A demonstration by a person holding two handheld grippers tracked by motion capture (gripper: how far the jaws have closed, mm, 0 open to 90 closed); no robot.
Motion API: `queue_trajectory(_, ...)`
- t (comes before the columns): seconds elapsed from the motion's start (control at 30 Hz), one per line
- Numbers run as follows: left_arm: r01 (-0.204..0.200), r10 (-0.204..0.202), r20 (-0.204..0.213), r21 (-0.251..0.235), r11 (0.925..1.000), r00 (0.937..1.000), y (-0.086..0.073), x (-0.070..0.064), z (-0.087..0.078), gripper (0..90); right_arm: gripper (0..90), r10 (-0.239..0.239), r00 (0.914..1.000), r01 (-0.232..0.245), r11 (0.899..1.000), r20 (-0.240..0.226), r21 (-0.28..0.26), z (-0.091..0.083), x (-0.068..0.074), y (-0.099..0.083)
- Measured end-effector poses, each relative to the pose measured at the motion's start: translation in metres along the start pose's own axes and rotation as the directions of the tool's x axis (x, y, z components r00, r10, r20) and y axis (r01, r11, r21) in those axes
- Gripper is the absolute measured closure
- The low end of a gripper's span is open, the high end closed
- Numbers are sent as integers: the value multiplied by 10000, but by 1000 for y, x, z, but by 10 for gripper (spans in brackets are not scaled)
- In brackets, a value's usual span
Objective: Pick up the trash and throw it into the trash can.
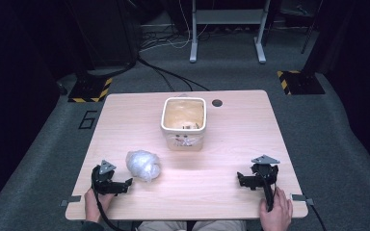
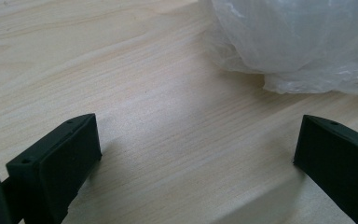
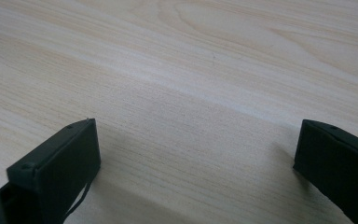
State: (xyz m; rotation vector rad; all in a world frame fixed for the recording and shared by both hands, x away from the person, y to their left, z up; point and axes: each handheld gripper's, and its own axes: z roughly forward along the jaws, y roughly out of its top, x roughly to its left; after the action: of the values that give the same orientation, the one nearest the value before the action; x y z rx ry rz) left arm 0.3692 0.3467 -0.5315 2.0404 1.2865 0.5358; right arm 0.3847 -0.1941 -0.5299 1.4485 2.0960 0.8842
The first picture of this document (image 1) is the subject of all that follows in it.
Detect black clamp cable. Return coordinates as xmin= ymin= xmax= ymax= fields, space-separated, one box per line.
xmin=309 ymin=203 xmax=328 ymax=231

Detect white metal desk frame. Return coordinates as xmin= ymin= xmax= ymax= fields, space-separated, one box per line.
xmin=189 ymin=0 xmax=272 ymax=64

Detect white square bin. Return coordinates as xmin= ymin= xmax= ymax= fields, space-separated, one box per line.
xmin=159 ymin=96 xmax=208 ymax=152

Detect grey table edge clamp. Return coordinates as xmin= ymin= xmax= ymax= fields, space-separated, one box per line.
xmin=289 ymin=192 xmax=315 ymax=207
xmin=60 ymin=194 xmax=82 ymax=208

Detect person's legs in beige trousers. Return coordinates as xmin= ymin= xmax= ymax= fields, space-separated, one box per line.
xmin=137 ymin=219 xmax=248 ymax=231

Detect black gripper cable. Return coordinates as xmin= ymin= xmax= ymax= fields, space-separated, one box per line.
xmin=93 ymin=192 xmax=124 ymax=231

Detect yellow-black striped stand base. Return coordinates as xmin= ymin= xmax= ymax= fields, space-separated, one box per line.
xmin=277 ymin=69 xmax=326 ymax=96
xmin=67 ymin=76 xmax=114 ymax=104

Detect tangle of thin floor cables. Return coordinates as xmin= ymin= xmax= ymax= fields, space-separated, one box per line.
xmin=139 ymin=0 xmax=213 ymax=53

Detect dark curtain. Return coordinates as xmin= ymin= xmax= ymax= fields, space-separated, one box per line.
xmin=0 ymin=0 xmax=88 ymax=222
xmin=302 ymin=0 xmax=370 ymax=174

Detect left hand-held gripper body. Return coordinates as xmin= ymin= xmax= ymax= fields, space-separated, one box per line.
xmin=91 ymin=159 xmax=125 ymax=195

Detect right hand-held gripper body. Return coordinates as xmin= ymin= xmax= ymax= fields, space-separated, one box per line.
xmin=250 ymin=154 xmax=281 ymax=213

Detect person's right hand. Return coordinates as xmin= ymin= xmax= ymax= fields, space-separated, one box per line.
xmin=258 ymin=186 xmax=294 ymax=231

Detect thick black floor cables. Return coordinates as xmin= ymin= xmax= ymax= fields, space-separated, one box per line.
xmin=86 ymin=54 xmax=210 ymax=93

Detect clear plastic bag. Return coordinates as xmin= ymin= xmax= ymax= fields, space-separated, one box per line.
xmin=125 ymin=149 xmax=162 ymax=183

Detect person's left hand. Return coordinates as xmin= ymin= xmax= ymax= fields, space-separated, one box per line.
xmin=83 ymin=188 xmax=116 ymax=223

